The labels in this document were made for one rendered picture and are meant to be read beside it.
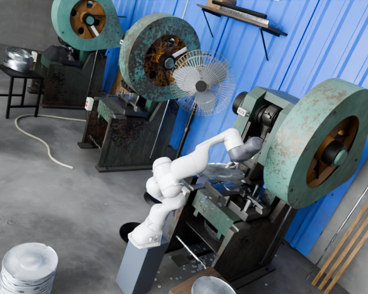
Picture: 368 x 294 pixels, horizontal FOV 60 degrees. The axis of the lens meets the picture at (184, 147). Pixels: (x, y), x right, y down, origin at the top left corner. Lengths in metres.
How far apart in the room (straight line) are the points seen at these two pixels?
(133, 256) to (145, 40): 1.82
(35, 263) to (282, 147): 1.54
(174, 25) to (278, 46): 1.20
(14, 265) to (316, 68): 2.96
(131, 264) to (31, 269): 0.60
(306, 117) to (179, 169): 0.72
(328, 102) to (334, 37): 1.69
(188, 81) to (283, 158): 1.27
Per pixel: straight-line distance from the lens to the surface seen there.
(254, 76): 3.80
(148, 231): 2.05
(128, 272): 2.30
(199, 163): 1.58
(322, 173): 2.39
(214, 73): 2.81
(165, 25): 3.08
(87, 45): 4.72
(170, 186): 1.60
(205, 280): 2.16
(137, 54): 3.00
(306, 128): 1.77
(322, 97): 1.86
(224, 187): 2.34
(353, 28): 3.43
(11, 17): 8.08
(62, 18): 4.51
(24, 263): 2.14
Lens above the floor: 1.78
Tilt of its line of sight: 21 degrees down
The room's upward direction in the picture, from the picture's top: 20 degrees clockwise
